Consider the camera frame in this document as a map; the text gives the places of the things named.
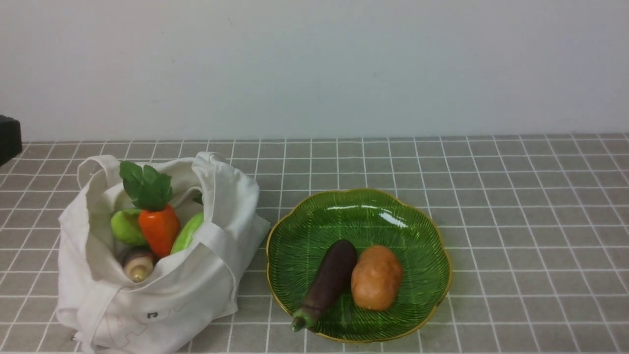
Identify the purple eggplant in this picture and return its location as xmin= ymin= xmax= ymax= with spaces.
xmin=290 ymin=239 xmax=358 ymax=332

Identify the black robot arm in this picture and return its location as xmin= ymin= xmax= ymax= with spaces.
xmin=0 ymin=115 xmax=23 ymax=167

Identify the white cloth bag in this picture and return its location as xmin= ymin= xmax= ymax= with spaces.
xmin=56 ymin=151 xmax=270 ymax=354

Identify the green glass plate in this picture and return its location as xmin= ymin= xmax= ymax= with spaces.
xmin=266 ymin=188 xmax=453 ymax=343

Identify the brown potato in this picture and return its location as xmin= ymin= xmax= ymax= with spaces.
xmin=351 ymin=244 xmax=403 ymax=311

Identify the light green cucumber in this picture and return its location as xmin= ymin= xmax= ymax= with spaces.
xmin=171 ymin=212 xmax=204 ymax=255

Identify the orange carrot with leaves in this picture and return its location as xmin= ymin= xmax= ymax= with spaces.
xmin=119 ymin=161 xmax=181 ymax=259

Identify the green mango-shaped vegetable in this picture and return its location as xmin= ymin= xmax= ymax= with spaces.
xmin=111 ymin=208 xmax=148 ymax=246

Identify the brown and cream mushroom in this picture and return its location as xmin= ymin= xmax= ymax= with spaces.
xmin=120 ymin=245 xmax=157 ymax=284

